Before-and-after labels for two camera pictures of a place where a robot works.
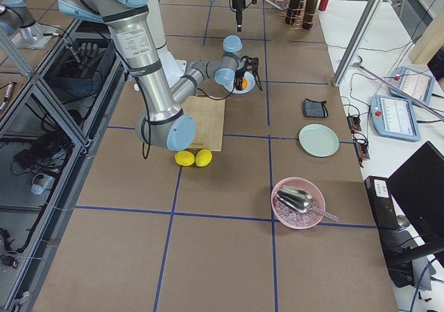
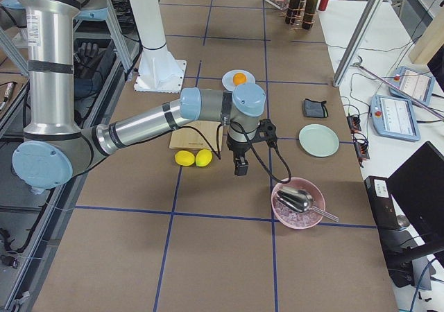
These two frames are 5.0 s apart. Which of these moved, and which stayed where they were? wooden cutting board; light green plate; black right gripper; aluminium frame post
Moved: black right gripper
Stayed: light green plate; aluminium frame post; wooden cutting board
